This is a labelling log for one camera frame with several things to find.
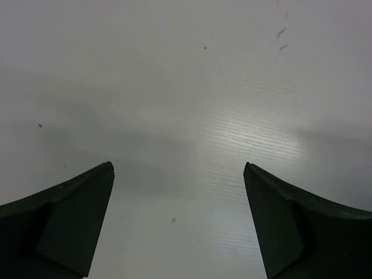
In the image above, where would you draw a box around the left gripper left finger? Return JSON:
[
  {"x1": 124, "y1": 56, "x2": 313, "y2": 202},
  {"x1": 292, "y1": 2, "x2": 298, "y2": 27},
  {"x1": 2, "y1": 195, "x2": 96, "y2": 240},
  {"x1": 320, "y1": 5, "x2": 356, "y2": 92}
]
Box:
[{"x1": 1, "y1": 162, "x2": 115, "y2": 278}]

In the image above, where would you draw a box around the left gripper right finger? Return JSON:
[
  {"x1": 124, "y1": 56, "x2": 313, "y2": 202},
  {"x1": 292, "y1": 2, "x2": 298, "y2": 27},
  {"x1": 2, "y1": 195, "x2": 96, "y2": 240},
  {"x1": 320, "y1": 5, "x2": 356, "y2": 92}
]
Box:
[{"x1": 244, "y1": 163, "x2": 371, "y2": 278}]

